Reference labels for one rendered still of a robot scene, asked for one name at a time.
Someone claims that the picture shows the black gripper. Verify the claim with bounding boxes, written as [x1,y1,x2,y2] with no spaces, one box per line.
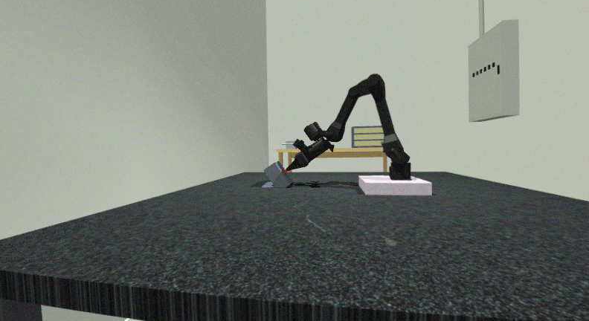
[286,144,320,171]

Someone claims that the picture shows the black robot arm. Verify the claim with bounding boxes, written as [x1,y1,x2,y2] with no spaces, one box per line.
[304,74,412,181]

